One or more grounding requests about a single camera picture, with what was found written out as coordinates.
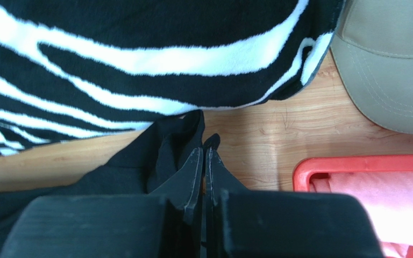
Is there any beige baseball cap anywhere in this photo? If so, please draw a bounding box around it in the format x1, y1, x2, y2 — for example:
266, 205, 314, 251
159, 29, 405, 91
331, 0, 413, 134

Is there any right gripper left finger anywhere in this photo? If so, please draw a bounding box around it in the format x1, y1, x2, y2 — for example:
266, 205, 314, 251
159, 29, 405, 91
0, 148, 203, 257

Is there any zebra striped pillow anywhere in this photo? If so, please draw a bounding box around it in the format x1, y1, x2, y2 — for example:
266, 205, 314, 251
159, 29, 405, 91
0, 1, 345, 156

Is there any red plastic tray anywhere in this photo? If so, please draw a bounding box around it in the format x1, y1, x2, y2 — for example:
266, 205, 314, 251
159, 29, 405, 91
293, 154, 413, 257

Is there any black t-shirt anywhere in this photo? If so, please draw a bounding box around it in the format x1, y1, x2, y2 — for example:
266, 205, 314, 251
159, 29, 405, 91
0, 111, 220, 253

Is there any rolled pink t-shirt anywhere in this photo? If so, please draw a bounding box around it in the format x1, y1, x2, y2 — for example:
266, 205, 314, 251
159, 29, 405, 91
310, 172, 413, 257

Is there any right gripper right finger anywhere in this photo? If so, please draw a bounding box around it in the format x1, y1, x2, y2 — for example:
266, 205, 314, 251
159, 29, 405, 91
205, 149, 382, 257

